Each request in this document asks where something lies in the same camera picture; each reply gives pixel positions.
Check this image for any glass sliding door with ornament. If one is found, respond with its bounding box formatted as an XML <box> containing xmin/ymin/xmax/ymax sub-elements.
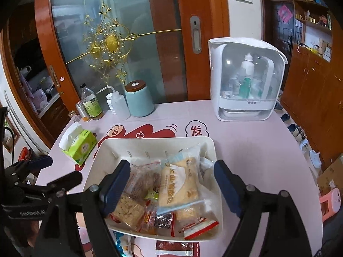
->
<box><xmin>35</xmin><ymin>0</ymin><xmax>231</xmax><ymax>105</ymax></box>

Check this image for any small white pill bottle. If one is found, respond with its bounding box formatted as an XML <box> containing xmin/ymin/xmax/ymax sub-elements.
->
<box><xmin>106</xmin><ymin>94</ymin><xmax>117</xmax><ymax>115</ymax></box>

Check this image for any red and white snack packet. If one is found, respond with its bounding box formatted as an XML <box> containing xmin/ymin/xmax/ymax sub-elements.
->
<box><xmin>182</xmin><ymin>217</ymin><xmax>220</xmax><ymax>240</ymax></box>

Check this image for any white plastic tray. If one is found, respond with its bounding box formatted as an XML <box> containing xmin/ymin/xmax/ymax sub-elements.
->
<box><xmin>82</xmin><ymin>136</ymin><xmax>223</xmax><ymax>240</ymax></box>

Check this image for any teal bottle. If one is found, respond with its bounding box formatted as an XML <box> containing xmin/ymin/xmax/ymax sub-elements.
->
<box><xmin>240</xmin><ymin>78</ymin><xmax>252</xmax><ymax>98</ymax></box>

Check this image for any wooden cabinet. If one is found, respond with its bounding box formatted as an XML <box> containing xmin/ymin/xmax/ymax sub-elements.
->
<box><xmin>279</xmin><ymin>0</ymin><xmax>343</xmax><ymax>166</ymax></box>

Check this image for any clear wash bottle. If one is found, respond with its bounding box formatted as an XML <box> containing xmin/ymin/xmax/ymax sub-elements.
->
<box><xmin>95</xmin><ymin>86</ymin><xmax>131</xmax><ymax>121</ymax></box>

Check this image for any teal canister with brown lid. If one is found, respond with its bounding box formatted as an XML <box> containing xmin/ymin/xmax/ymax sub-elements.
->
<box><xmin>125</xmin><ymin>80</ymin><xmax>155</xmax><ymax>118</ymax></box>

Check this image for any cardboard box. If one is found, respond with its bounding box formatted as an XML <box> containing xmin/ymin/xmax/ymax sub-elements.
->
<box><xmin>317</xmin><ymin>154</ymin><xmax>343</xmax><ymax>196</ymax></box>

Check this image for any blue and white snack packet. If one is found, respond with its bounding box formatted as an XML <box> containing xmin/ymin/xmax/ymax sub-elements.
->
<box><xmin>114</xmin><ymin>232</ymin><xmax>134</xmax><ymax>257</ymax></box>

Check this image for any yellow cracker packet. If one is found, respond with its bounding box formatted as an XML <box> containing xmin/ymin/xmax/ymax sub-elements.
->
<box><xmin>110</xmin><ymin>193</ymin><xmax>146</xmax><ymax>232</ymax></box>

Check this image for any dark red packet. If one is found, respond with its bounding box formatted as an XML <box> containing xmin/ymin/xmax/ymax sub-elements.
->
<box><xmin>156</xmin><ymin>240</ymin><xmax>194</xmax><ymax>257</ymax></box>

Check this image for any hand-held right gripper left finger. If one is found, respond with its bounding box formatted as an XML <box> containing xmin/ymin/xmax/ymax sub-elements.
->
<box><xmin>33</xmin><ymin>160</ymin><xmax>131</xmax><ymax>257</ymax></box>

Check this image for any brown wafer snack packet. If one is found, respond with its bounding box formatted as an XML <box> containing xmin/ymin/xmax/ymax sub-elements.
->
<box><xmin>125</xmin><ymin>161</ymin><xmax>161</xmax><ymax>201</ymax></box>

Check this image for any small orange snack packet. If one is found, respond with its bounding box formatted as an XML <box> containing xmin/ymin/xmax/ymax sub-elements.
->
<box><xmin>141</xmin><ymin>206</ymin><xmax>157</xmax><ymax>232</ymax></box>

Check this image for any pink printed tablecloth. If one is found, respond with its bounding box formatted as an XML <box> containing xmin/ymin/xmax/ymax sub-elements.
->
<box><xmin>35</xmin><ymin>99</ymin><xmax>323</xmax><ymax>257</ymax></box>

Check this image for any small dark purple packet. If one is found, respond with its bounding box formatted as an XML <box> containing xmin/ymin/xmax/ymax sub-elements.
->
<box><xmin>154</xmin><ymin>212</ymin><xmax>174</xmax><ymax>229</ymax></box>

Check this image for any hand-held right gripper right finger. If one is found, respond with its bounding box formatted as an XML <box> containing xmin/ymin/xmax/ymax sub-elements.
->
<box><xmin>214</xmin><ymin>160</ymin><xmax>313</xmax><ymax>257</ymax></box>

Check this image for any pink plastic stool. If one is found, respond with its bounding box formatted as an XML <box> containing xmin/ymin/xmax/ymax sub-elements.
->
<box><xmin>319</xmin><ymin>187</ymin><xmax>342</xmax><ymax>222</ymax></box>

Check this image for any clear bottle with green label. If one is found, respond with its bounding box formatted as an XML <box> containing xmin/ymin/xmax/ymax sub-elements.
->
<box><xmin>80</xmin><ymin>83</ymin><xmax>104</xmax><ymax>120</ymax></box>

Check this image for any large clear bread bag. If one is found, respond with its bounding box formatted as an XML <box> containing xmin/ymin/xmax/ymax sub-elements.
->
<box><xmin>155</xmin><ymin>145</ymin><xmax>208</xmax><ymax>215</ymax></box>

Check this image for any green tissue pack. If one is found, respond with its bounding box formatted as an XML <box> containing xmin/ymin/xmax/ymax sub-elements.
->
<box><xmin>58</xmin><ymin>123</ymin><xmax>98</xmax><ymax>166</ymax></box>

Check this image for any row of shoes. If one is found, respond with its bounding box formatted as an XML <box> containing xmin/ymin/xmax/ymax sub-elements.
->
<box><xmin>273</xmin><ymin>96</ymin><xmax>322</xmax><ymax>169</ymax></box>

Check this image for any white dropper bottle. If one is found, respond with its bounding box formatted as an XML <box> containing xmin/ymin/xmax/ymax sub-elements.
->
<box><xmin>241</xmin><ymin>54</ymin><xmax>254</xmax><ymax>78</ymax></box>

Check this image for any small metal can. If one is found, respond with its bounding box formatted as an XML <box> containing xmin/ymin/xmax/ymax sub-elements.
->
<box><xmin>75</xmin><ymin>101</ymin><xmax>90</xmax><ymax>123</ymax></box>

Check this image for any dark entrance door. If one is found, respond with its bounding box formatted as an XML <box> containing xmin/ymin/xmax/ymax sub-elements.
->
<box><xmin>261</xmin><ymin>0</ymin><xmax>295</xmax><ymax>57</ymax></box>

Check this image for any silver door handle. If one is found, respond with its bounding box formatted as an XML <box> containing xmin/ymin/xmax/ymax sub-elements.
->
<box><xmin>190</xmin><ymin>16</ymin><xmax>202</xmax><ymax>54</ymax></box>
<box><xmin>49</xmin><ymin>65</ymin><xmax>61</xmax><ymax>87</ymax></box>

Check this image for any white cosmetics storage box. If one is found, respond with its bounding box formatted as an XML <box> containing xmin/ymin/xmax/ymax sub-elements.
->
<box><xmin>208</xmin><ymin>37</ymin><xmax>288</xmax><ymax>122</ymax></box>

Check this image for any wooden sliding door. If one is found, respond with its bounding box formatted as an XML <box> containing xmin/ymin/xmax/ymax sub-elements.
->
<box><xmin>0</xmin><ymin>19</ymin><xmax>73</xmax><ymax>150</ymax></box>

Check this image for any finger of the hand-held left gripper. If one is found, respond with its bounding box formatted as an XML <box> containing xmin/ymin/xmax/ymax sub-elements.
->
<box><xmin>16</xmin><ymin>171</ymin><xmax>83</xmax><ymax>202</ymax></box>
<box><xmin>5</xmin><ymin>155</ymin><xmax>53</xmax><ymax>185</ymax></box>

